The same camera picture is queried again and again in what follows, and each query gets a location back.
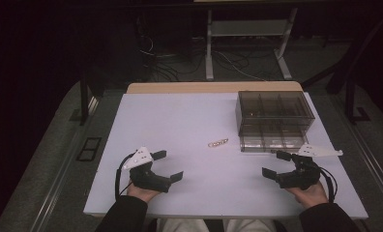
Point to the person's left hand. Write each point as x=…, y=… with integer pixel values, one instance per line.
x=142, y=193

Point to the smoky transparent drawer box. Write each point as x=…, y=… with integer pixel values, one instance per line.
x=273, y=120

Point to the black metal stand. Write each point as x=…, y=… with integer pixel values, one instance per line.
x=89, y=93
x=347, y=69

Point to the black floor socket plate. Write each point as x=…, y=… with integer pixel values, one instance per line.
x=89, y=149

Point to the person's legs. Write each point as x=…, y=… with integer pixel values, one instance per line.
x=216, y=225

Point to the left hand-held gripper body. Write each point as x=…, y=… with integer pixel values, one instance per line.
x=146, y=175

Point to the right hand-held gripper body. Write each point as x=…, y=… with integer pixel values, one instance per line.
x=300, y=172

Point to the white metal stand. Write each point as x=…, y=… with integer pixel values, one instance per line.
x=248, y=29

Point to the person's right hand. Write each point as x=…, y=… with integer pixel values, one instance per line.
x=309, y=195

